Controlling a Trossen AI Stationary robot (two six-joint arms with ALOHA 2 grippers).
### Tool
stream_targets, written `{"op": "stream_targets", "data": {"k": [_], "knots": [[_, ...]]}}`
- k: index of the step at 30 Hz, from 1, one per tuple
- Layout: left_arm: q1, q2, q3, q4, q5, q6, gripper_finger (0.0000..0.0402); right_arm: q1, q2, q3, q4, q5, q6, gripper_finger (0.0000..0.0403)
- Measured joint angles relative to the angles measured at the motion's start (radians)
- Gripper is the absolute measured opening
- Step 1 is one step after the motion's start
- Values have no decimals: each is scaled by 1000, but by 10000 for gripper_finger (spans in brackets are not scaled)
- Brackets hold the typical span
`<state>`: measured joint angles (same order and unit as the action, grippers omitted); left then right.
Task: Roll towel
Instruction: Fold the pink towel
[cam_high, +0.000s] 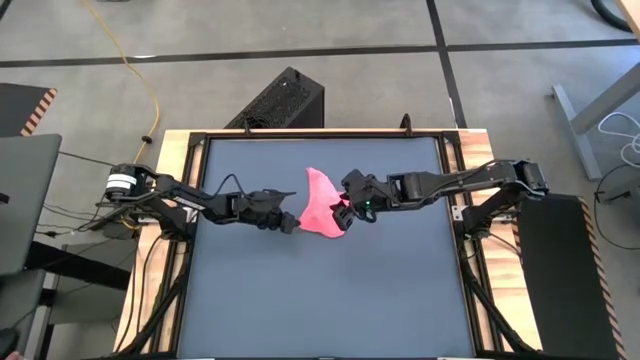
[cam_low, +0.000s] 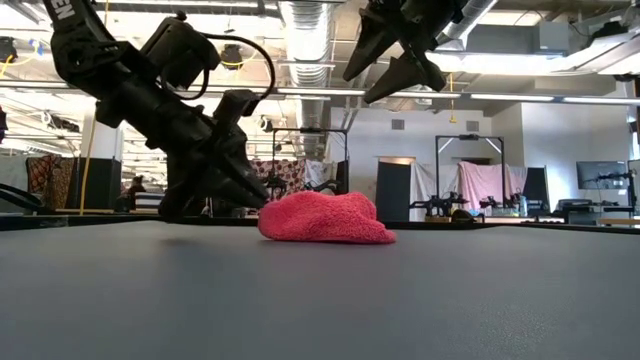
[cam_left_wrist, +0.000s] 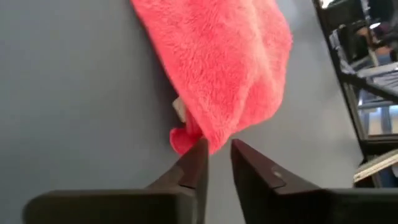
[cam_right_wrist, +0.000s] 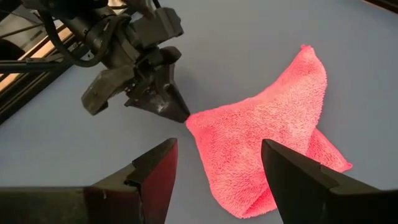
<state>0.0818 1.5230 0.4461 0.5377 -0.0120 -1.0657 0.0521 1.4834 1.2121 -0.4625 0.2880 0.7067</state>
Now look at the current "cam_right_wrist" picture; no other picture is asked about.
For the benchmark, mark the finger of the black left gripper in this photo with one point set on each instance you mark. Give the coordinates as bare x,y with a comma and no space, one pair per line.
169,84
105,87

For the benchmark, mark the blue-grey table mat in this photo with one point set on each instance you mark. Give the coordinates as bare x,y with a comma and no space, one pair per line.
217,46

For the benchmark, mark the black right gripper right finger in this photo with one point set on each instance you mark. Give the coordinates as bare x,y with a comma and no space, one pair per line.
326,202

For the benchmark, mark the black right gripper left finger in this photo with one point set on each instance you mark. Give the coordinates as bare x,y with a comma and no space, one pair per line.
124,202

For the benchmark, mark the pink terry towel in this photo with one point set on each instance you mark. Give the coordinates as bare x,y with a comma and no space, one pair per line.
248,140

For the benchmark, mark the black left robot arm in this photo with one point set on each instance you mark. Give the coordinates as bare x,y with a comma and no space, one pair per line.
90,25

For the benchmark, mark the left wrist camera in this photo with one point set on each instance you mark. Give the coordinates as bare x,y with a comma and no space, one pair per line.
158,25

